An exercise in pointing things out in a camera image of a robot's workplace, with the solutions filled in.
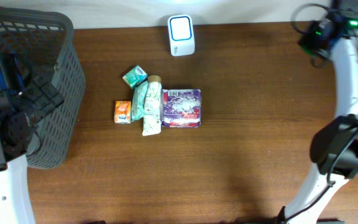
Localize purple white sanitary pad pack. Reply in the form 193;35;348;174
162;89;202;128

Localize white green cosmetic tube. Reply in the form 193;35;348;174
142;75;162;136

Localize teal wet wipes pack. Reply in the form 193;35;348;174
131;81;148;121

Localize small teal tissue packet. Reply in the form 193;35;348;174
122;65;148;89

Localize orange small box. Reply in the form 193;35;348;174
114;101;131;124

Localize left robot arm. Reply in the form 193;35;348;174
0;54;64;223

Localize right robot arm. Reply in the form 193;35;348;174
274;1;358;223

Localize white barcode scanner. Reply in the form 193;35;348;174
167;14;195;57

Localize grey plastic mesh basket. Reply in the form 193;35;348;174
0;6;86;169

